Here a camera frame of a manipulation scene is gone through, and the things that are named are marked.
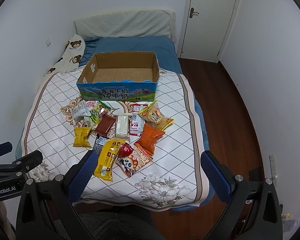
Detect grey dotted pillow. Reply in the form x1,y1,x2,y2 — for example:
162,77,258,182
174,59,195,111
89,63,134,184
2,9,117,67
75,10,177,42

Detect grey white snack packet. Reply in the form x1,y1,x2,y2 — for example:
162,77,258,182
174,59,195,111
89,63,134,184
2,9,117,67
71,100,91,125

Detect small yellow snack bag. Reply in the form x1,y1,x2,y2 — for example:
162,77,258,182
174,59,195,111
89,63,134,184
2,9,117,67
73,127,91,148

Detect door handle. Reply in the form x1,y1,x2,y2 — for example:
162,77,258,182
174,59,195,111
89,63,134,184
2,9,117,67
189,7,199,18

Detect white wafer packet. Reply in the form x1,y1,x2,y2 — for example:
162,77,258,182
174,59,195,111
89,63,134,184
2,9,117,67
114,114,130,141

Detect long yellow snack bag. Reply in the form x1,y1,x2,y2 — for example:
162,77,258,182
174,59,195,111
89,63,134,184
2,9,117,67
94,139,125,181

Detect brown snack bar packet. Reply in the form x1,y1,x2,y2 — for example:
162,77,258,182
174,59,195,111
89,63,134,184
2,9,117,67
95,115,116,137

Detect wall power socket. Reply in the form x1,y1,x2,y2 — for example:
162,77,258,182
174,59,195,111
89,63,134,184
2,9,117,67
269,154,277,180

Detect red white sachet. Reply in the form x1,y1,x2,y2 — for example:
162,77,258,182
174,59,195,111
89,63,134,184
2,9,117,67
129,103,147,136

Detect cardboard milk box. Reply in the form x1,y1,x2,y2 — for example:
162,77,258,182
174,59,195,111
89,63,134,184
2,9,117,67
76,51,159,102

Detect red small snack packet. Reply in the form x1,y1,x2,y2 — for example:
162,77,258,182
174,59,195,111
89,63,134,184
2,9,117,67
117,142,133,158

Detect dark barcode snack packet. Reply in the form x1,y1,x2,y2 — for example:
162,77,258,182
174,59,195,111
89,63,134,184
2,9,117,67
93,134,109,155

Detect green candy packet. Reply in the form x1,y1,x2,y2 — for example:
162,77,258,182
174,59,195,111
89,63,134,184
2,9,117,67
83,101,110,130

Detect orange panda sunflower seed bag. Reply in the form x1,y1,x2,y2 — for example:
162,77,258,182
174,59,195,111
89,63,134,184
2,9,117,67
116,147,153,178

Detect blue bed sheet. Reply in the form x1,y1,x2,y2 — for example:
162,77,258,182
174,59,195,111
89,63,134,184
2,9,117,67
79,36,215,207

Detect yellow clear bread bag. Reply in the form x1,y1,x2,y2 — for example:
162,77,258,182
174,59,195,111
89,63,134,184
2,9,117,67
138,100,174,131

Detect bear print pillow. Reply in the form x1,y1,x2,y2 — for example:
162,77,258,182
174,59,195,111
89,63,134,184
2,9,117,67
45,34,85,76

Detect white door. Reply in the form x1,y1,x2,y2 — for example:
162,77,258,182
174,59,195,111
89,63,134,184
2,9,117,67
180,0,239,62

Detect orange snack bag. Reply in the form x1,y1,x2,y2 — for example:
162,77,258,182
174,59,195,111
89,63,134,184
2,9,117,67
134,124,165,155

